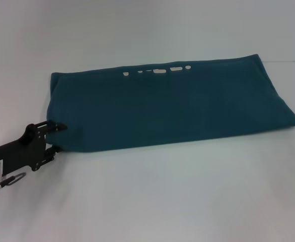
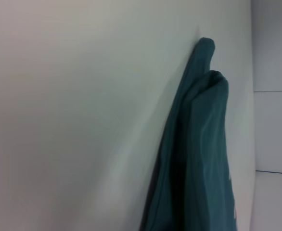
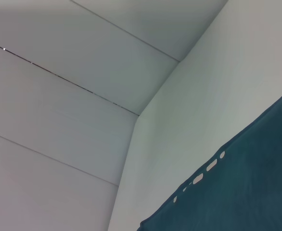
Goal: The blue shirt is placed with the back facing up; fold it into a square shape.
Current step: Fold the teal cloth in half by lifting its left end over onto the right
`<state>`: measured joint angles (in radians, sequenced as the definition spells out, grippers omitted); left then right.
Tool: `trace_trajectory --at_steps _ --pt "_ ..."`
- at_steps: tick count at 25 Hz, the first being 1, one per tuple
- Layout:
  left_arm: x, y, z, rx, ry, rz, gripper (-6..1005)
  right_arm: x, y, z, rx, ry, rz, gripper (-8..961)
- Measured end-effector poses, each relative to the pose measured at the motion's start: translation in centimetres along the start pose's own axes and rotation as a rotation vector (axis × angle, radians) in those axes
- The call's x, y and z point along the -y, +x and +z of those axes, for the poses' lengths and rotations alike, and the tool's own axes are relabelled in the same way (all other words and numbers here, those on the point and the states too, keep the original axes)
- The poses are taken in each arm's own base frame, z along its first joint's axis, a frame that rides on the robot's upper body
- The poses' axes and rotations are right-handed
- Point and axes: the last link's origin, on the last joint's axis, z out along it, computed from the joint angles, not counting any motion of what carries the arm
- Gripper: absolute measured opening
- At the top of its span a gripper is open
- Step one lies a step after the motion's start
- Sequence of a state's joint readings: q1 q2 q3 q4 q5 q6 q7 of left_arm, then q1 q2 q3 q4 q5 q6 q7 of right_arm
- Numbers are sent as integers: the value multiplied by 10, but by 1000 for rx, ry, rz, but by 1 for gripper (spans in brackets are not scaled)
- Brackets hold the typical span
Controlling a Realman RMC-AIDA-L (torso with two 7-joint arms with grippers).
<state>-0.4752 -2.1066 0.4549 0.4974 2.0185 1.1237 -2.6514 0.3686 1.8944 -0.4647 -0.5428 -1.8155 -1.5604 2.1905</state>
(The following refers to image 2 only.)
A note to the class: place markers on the blue shirt with FREE print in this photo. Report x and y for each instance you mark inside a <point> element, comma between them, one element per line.
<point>194,144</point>

